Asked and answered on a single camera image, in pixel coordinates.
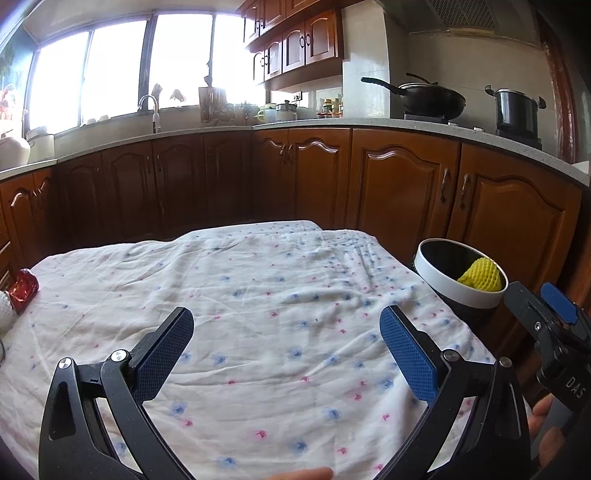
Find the range hood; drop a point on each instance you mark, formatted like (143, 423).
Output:
(466, 18)

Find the person's left hand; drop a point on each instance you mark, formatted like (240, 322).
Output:
(302, 474)

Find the wall poster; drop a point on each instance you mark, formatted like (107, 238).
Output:
(9, 83)

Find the wooden base cabinets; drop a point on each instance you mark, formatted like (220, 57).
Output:
(401, 184)

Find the yellow foam fruit net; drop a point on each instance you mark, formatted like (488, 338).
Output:
(480, 277)

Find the chrome faucet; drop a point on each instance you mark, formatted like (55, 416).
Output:
(154, 113)

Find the wooden wall cabinets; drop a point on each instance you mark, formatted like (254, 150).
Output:
(295, 41)

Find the person's right hand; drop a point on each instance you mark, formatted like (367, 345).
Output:
(547, 429)

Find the black bin with white rim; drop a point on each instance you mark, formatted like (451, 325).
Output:
(443, 286)

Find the red foil wrapper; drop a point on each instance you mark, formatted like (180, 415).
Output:
(24, 288)

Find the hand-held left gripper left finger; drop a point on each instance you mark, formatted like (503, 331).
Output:
(166, 355)

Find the white lidded pot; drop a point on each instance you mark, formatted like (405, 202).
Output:
(286, 111)

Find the white floral printed tablecloth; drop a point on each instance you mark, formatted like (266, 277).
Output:
(277, 300)

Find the white rice cooker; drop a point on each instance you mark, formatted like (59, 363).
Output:
(40, 145)

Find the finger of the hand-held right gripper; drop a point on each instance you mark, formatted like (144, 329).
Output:
(556, 300)
(524, 304)

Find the black cooking pot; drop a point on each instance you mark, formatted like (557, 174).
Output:
(515, 110)

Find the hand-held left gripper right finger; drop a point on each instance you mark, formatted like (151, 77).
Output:
(411, 355)

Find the grey kitchen countertop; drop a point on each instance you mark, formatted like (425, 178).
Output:
(378, 122)

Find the white foam fruit net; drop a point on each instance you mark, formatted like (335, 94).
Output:
(5, 311)

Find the black wok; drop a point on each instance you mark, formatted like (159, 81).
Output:
(429, 99)

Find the kitchen window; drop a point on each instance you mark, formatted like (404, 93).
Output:
(120, 69)

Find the utensil holder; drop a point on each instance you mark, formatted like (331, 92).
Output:
(212, 104)

